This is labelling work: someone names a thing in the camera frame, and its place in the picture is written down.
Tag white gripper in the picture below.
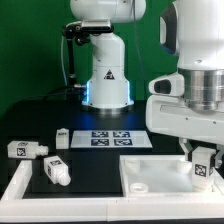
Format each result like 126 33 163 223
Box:
146 95 224 169

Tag white square tabletop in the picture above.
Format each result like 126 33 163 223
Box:
120 155 224 198

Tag white tag sheet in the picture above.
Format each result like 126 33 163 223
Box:
71 130 152 148

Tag white U-shaped obstacle fence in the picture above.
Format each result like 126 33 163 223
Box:
0 161 224 223

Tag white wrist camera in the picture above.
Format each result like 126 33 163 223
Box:
148 73 185 97

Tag black cables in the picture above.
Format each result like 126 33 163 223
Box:
6 85 88 113

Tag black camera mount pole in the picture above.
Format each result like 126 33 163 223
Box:
62 22 89 85

